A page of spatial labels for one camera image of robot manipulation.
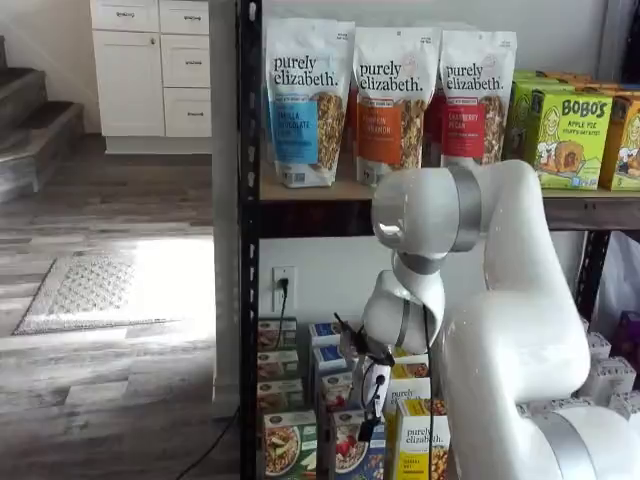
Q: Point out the dark gripper body teal bracket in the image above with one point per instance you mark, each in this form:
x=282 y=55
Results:
x=365 y=345

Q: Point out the thin black gripper finger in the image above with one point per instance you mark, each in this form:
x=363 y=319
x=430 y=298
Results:
x=345 y=326

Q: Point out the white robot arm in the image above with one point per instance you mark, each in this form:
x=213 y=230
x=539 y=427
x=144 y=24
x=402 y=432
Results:
x=510 y=350

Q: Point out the yellow purely elizabeth box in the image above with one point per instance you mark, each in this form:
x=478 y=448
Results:
x=407 y=392
x=420 y=450
x=412 y=370

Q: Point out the green apple cinnamon oatmeal box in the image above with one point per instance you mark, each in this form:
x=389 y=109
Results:
x=277 y=367
x=280 y=397
x=272 y=335
x=290 y=445

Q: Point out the black metal shelf rack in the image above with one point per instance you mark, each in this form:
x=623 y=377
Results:
x=248 y=250

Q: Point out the white carton box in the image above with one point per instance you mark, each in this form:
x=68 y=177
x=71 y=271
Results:
x=600 y=345
x=627 y=405
x=612 y=375

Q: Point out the purple box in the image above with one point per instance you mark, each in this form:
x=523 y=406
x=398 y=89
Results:
x=631 y=335

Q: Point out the green Bobo's apple pie box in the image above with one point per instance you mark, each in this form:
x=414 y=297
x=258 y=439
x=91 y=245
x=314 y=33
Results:
x=517 y=115
x=575 y=145

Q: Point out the orange Bobo's box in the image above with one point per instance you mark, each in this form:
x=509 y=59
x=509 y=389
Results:
x=605 y=82
x=625 y=145

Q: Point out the orange label granola bag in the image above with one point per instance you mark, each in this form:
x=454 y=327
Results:
x=395 y=100
x=351 y=130

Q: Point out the blue label granola bag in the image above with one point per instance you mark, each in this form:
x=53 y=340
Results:
x=305 y=100

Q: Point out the red label granola bag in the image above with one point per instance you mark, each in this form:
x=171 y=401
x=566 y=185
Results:
x=475 y=100

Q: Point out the grey patterned rug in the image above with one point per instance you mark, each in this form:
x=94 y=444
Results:
x=85 y=290

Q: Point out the white drawer cabinet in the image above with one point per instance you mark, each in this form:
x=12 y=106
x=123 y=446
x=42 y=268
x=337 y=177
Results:
x=130 y=75

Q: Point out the grey wooden staircase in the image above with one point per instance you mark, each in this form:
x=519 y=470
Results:
x=30 y=125

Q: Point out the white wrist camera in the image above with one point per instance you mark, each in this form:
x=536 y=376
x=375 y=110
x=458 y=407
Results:
x=369 y=385

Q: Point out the white wall outlet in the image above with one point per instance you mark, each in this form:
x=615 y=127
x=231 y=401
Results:
x=276 y=305

